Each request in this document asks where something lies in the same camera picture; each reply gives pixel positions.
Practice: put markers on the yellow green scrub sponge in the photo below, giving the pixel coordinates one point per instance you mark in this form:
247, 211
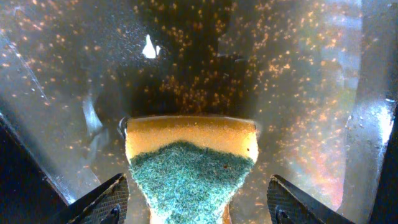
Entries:
189, 167

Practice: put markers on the black water tray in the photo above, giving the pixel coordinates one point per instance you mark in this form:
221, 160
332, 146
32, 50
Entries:
319, 78

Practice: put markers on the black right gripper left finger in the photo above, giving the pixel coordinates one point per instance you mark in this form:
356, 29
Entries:
106, 204

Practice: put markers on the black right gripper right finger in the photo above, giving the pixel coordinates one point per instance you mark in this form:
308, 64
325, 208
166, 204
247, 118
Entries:
288, 204

